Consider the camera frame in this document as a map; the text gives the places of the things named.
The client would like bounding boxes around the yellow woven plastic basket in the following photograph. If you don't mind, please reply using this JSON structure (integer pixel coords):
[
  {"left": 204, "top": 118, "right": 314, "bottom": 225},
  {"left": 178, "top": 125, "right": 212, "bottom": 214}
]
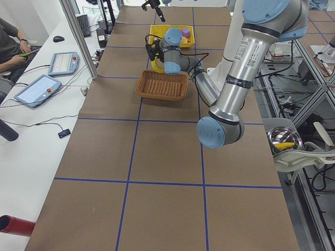
[{"left": 148, "top": 25, "right": 195, "bottom": 48}]

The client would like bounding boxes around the red cylinder tube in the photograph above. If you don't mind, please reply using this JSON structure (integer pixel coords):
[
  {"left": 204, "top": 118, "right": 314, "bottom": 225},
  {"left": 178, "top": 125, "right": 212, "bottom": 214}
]
[{"left": 1, "top": 215, "right": 36, "bottom": 237}]

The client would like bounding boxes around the aluminium frame post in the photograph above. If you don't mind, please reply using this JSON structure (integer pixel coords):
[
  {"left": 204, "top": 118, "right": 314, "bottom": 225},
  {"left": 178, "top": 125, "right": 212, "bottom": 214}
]
[{"left": 59, "top": 0, "right": 98, "bottom": 80}]

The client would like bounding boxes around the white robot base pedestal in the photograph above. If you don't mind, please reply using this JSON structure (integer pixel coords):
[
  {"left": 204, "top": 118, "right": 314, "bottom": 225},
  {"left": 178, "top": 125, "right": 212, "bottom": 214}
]
[{"left": 206, "top": 0, "right": 249, "bottom": 87}]

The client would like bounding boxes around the seated person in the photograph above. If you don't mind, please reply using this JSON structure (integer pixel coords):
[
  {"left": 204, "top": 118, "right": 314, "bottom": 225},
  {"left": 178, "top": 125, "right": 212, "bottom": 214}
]
[{"left": 0, "top": 17, "right": 35, "bottom": 105}]

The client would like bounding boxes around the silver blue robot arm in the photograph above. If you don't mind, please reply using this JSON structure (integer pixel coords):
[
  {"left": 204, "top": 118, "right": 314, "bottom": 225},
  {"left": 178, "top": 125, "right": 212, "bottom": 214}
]
[{"left": 146, "top": 1, "right": 310, "bottom": 148}]

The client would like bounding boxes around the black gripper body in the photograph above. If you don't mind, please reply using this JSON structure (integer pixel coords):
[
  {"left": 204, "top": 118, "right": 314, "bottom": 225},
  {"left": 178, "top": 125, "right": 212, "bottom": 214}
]
[{"left": 146, "top": 39, "right": 162, "bottom": 62}]

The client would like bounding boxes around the black computer mouse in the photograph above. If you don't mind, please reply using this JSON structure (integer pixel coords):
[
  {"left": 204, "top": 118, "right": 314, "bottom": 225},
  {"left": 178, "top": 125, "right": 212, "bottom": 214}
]
[{"left": 53, "top": 36, "right": 65, "bottom": 43}]

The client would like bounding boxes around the black keyboard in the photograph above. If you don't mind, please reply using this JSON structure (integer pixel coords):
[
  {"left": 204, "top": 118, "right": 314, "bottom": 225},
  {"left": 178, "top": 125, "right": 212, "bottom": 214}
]
[{"left": 76, "top": 14, "right": 91, "bottom": 37}]

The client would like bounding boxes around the brown wicker basket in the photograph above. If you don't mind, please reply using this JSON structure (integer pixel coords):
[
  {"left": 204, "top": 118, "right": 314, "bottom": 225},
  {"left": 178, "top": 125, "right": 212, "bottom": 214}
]
[{"left": 136, "top": 70, "right": 188, "bottom": 101}]

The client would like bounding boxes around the blue teach pendant near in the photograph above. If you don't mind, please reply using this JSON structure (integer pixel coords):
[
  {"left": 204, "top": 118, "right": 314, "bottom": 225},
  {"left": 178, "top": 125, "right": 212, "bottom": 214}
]
[{"left": 14, "top": 74, "right": 62, "bottom": 108}]

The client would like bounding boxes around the steel bowl with corn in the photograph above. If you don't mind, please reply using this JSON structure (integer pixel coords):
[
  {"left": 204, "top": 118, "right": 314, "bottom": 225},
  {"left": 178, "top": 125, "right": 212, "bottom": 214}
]
[{"left": 267, "top": 127, "right": 303, "bottom": 155}]

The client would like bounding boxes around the blue teach pendant far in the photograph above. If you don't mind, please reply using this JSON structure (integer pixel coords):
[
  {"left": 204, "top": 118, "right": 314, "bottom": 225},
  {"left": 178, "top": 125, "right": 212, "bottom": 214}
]
[{"left": 48, "top": 52, "right": 80, "bottom": 77}]

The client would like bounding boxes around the blue teach pendant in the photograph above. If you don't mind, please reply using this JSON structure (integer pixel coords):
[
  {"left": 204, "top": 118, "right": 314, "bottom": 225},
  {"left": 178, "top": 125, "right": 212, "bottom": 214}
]
[
  {"left": 14, "top": 74, "right": 62, "bottom": 108},
  {"left": 48, "top": 52, "right": 80, "bottom": 77}
]

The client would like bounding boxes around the yellow packing tape roll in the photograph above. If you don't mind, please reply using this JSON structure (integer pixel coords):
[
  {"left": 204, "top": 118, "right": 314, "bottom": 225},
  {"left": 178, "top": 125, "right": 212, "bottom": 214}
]
[{"left": 151, "top": 58, "right": 165, "bottom": 74}]

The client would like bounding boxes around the purple foam cube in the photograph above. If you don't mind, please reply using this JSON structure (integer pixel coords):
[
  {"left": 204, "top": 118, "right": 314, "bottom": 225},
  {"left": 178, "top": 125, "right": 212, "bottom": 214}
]
[{"left": 181, "top": 28, "right": 191, "bottom": 38}]

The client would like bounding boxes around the small black phone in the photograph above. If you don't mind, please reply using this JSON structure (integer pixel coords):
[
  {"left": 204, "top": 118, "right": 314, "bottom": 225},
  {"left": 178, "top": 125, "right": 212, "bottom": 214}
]
[{"left": 58, "top": 129, "right": 71, "bottom": 139}]

